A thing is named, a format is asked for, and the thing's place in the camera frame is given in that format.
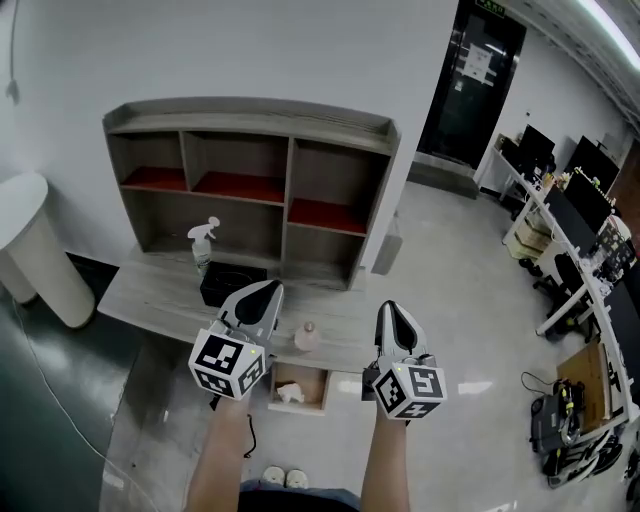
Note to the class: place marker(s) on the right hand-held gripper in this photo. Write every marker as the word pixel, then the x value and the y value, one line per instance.
pixel 410 387

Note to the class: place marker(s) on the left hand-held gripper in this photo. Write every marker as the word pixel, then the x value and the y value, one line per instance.
pixel 225 357

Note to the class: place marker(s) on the wooden bin with white cloth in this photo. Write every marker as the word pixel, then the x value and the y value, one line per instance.
pixel 314 385

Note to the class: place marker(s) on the person's left forearm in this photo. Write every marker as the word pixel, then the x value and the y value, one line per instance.
pixel 222 450

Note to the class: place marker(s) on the person's right forearm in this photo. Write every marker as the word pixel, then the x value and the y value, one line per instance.
pixel 387 465

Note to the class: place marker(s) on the black tissue box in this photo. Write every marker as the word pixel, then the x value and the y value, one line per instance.
pixel 220 282

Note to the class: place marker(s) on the pink glass jar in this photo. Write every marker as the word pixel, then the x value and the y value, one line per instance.
pixel 307 339

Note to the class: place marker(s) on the clear spray bottle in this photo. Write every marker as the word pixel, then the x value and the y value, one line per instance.
pixel 202 247

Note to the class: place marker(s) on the grey leaning panel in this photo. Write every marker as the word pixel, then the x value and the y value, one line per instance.
pixel 389 247

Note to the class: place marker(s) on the grey wooden desk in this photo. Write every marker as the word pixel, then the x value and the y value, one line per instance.
pixel 150 297

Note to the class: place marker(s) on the stacked cardboard boxes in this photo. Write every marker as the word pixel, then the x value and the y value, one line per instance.
pixel 532 235

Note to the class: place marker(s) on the black office chair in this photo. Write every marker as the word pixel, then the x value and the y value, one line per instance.
pixel 562 280

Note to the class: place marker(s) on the person's white slipper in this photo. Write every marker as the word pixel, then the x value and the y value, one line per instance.
pixel 273 476
pixel 295 478

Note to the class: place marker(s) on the black equipment case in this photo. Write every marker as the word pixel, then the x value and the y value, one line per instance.
pixel 552 422

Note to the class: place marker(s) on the long white office desk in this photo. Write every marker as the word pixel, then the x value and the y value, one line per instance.
pixel 565 240

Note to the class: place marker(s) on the brown flat board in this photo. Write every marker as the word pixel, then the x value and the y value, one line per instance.
pixel 582 385

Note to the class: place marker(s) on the grey wooden shelf unit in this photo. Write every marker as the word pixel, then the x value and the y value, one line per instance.
pixel 240 120

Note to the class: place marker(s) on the person's blue denim shorts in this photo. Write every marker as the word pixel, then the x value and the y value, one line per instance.
pixel 300 501

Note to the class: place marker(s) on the black computer monitor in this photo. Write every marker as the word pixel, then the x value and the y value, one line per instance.
pixel 592 162
pixel 537 145
pixel 575 210

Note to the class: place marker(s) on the black door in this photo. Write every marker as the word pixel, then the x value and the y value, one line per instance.
pixel 465 115

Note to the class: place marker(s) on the white round table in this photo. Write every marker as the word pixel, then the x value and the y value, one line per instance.
pixel 30 240

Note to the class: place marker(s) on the white paper notice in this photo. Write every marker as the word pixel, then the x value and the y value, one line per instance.
pixel 479 62

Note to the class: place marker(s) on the green exit sign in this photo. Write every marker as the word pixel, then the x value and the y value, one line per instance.
pixel 490 6

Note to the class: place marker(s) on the ceiling tube light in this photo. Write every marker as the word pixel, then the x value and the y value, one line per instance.
pixel 615 30

